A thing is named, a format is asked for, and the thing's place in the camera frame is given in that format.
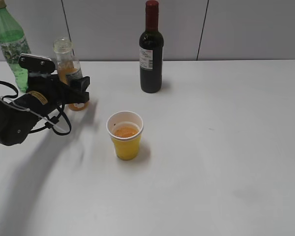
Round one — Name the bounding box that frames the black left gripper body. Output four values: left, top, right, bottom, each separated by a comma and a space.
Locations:
27, 73, 74, 116

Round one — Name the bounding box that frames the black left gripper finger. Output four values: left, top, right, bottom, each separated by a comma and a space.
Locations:
63, 76, 90, 104

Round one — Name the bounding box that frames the orange juice bottle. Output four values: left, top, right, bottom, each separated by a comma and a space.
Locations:
53, 36, 90, 112

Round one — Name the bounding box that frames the yellow paper cup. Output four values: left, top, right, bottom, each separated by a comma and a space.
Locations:
106, 111, 144, 160

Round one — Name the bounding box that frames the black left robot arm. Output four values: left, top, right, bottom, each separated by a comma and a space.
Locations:
0, 74, 90, 146

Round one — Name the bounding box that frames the green plastic soda bottle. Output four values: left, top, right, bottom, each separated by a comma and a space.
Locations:
0, 0, 31, 92

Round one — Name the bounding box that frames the dark red wine bottle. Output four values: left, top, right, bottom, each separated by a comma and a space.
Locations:
139, 0, 164, 93

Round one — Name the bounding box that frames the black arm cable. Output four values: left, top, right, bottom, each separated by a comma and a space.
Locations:
0, 80, 72, 136

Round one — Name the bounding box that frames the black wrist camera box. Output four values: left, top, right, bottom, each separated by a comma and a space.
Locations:
18, 54, 56, 74

